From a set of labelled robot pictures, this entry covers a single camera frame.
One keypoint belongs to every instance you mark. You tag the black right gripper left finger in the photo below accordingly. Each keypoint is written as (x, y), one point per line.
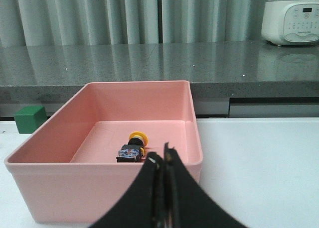
(142, 205)

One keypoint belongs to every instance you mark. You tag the grey stone counter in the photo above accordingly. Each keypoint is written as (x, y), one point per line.
(228, 79)

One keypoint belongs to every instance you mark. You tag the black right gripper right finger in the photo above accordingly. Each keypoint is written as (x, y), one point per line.
(188, 205)

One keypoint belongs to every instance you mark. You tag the pink plastic bin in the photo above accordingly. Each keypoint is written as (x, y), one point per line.
(67, 170)

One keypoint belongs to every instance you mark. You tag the grey curtain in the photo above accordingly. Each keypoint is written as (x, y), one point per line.
(95, 22)

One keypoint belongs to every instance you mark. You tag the white kitchen appliance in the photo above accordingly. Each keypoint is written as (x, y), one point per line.
(291, 22)

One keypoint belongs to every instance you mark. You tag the green cube near bin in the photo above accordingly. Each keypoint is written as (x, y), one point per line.
(30, 118)

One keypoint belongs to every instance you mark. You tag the yellow push button switch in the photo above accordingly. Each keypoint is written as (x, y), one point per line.
(134, 150)

